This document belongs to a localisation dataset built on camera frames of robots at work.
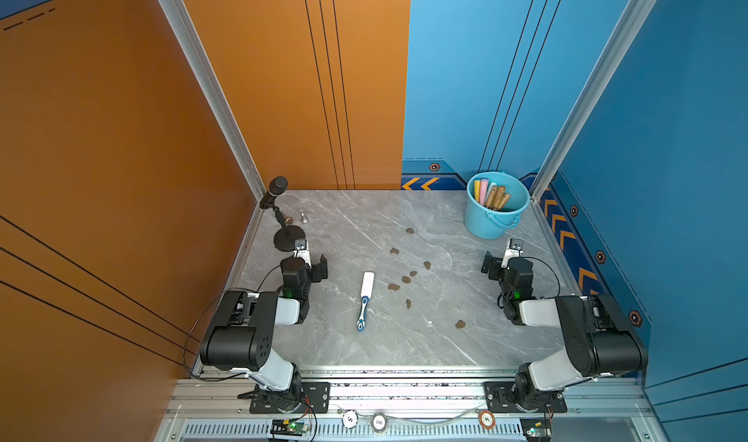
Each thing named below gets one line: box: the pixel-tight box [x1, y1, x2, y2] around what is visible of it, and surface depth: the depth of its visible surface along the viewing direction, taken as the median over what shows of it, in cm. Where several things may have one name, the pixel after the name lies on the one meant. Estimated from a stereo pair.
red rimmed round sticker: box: [478, 409, 496, 431], surface depth 72 cm
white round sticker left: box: [341, 409, 359, 430], surface depth 72 cm
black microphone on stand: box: [259, 176, 306, 253], surface depth 93 cm
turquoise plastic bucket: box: [463, 171, 531, 240], surface depth 104 cm
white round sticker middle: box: [373, 414, 386, 431], surface depth 67 cm
